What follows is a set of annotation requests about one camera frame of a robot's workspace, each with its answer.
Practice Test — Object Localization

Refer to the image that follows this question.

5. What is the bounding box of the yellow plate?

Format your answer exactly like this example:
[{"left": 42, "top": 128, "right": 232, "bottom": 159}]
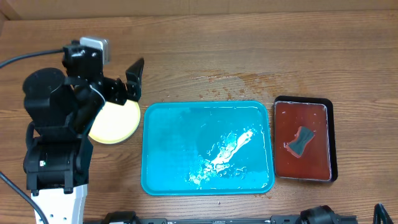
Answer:
[{"left": 89, "top": 100, "right": 141, "bottom": 144}]

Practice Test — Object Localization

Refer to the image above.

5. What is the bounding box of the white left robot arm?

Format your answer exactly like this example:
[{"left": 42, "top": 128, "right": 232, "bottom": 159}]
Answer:
[{"left": 22, "top": 42, "right": 144, "bottom": 223}]

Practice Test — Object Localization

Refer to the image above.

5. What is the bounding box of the blue plastic tray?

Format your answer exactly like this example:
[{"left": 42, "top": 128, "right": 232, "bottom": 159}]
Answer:
[{"left": 141, "top": 101, "right": 275, "bottom": 196}]

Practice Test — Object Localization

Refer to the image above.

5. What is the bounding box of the black tray with red water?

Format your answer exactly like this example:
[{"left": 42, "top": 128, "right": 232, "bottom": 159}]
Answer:
[{"left": 274, "top": 96, "right": 338, "bottom": 182}]

